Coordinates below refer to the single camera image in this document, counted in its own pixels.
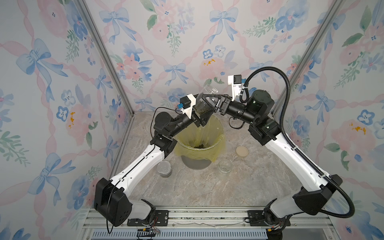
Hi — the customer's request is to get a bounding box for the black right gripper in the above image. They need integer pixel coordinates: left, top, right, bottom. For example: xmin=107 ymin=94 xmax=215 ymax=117
xmin=204 ymin=92 xmax=259 ymax=128

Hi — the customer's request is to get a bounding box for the translucent plastic container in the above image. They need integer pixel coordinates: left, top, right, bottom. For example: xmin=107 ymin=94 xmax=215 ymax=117
xmin=194 ymin=85 xmax=219 ymax=116

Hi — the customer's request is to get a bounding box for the beige round jar lid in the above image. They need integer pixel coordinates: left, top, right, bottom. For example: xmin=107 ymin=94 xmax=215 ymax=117
xmin=236 ymin=146 xmax=249 ymax=158

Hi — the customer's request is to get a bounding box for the glass jar with tea leaves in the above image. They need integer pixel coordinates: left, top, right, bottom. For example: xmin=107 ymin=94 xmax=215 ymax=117
xmin=218 ymin=159 xmax=233 ymax=174

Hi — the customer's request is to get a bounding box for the small jar with grey lid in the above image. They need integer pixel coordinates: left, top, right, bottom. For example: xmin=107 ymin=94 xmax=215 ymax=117
xmin=157 ymin=161 xmax=172 ymax=178

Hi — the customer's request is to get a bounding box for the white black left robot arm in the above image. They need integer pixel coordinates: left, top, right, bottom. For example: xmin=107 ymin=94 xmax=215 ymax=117
xmin=94 ymin=110 xmax=214 ymax=227

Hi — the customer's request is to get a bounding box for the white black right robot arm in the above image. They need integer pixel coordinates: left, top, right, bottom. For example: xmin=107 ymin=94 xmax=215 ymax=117
xmin=198 ymin=90 xmax=354 ymax=226

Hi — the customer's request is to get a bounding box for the yellow plastic bin liner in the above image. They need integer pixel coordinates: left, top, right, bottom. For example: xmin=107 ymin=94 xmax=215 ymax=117
xmin=174 ymin=116 xmax=226 ymax=162

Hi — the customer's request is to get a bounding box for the grey mesh trash bin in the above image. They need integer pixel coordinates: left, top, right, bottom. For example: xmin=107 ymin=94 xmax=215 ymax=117
xmin=181 ymin=147 xmax=212 ymax=170

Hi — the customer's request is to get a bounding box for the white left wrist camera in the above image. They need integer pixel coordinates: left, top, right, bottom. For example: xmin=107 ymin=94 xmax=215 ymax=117
xmin=176 ymin=94 xmax=196 ymax=119

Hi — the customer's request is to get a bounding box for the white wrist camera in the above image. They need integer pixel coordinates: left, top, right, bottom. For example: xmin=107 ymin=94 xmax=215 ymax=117
xmin=176 ymin=94 xmax=196 ymax=119
xmin=228 ymin=75 xmax=245 ymax=102

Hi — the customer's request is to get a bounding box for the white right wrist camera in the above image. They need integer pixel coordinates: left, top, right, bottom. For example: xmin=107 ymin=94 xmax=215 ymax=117
xmin=228 ymin=75 xmax=245 ymax=102

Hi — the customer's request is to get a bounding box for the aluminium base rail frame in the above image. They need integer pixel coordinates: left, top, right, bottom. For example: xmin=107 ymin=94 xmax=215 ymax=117
xmin=77 ymin=206 xmax=340 ymax=240

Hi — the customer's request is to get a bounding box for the black corrugated cable conduit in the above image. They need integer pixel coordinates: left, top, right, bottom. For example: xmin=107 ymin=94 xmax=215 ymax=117
xmin=239 ymin=66 xmax=356 ymax=219

